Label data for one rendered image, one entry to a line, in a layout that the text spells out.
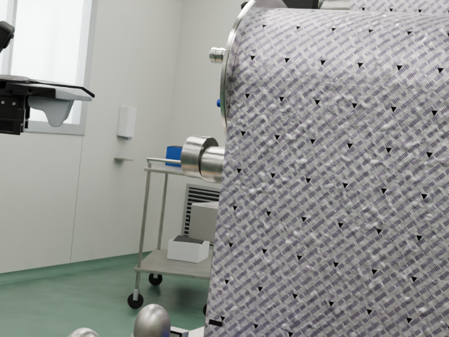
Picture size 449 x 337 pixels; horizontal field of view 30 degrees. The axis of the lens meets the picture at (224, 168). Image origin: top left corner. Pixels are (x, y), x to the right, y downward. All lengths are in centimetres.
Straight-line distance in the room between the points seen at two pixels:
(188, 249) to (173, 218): 156
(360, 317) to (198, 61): 657
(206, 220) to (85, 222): 571
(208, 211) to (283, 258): 13
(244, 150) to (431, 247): 16
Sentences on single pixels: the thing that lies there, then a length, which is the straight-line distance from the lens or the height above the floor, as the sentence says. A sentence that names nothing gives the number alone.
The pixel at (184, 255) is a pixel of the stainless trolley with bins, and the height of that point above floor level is 30.
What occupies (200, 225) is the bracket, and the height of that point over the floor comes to 112.
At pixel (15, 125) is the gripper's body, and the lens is 128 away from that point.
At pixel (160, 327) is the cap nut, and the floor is 106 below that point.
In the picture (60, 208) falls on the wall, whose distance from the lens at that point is 619.
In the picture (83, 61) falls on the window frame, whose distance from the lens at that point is 625.
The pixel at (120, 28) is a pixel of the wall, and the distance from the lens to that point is 658.
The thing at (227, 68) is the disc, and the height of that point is 125.
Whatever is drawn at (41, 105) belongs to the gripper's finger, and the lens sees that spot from 127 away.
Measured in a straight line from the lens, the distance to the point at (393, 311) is 62.
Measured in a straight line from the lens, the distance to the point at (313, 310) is 64.
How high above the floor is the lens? 121
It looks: 3 degrees down
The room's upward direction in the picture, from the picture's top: 6 degrees clockwise
